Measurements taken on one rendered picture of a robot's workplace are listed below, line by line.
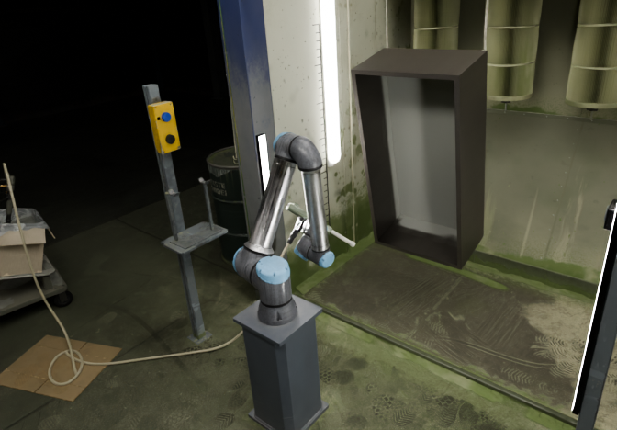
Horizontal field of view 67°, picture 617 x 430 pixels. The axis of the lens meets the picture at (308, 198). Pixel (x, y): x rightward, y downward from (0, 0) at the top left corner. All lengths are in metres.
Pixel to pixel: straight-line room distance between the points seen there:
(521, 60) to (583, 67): 0.39
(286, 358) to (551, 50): 2.77
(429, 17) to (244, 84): 1.58
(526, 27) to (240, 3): 1.86
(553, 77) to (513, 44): 0.48
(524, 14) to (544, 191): 1.22
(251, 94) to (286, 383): 1.55
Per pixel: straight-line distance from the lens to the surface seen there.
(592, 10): 3.36
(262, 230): 2.20
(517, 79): 3.53
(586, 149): 3.78
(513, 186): 3.78
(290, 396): 2.38
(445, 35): 3.72
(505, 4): 3.48
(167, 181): 2.71
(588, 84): 3.39
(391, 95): 2.94
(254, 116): 2.77
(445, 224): 3.26
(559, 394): 2.91
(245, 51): 2.70
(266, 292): 2.13
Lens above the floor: 2.01
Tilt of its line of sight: 23 degrees down
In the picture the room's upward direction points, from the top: 4 degrees counter-clockwise
